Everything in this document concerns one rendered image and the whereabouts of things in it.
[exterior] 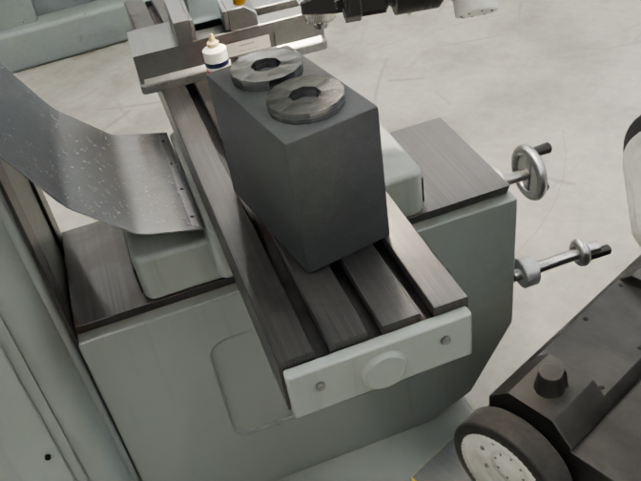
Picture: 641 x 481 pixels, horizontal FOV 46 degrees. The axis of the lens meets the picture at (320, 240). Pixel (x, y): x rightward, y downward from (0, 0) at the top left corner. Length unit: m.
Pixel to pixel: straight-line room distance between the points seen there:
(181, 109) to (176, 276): 0.29
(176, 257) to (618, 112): 2.20
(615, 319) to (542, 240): 1.09
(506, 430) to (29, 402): 0.72
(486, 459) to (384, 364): 0.48
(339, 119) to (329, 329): 0.23
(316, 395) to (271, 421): 0.67
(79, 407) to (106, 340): 0.12
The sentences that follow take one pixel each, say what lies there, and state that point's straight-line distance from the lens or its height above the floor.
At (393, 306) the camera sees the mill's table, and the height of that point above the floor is 0.95.
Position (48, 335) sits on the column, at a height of 0.79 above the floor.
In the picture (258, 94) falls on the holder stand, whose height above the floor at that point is 1.14.
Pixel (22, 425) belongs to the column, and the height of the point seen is 0.66.
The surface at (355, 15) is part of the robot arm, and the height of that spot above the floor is 1.11.
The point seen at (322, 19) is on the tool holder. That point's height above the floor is 1.10.
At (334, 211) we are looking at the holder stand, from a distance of 0.89.
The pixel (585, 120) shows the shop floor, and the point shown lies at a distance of 3.04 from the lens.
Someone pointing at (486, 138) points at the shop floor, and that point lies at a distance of 2.92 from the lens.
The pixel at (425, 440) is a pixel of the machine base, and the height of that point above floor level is 0.20.
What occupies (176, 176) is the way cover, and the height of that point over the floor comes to 0.88.
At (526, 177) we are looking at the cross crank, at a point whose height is 0.65.
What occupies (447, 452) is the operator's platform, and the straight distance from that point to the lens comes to 1.42.
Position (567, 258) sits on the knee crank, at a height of 0.54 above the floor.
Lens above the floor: 1.56
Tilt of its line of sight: 39 degrees down
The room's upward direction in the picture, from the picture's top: 9 degrees counter-clockwise
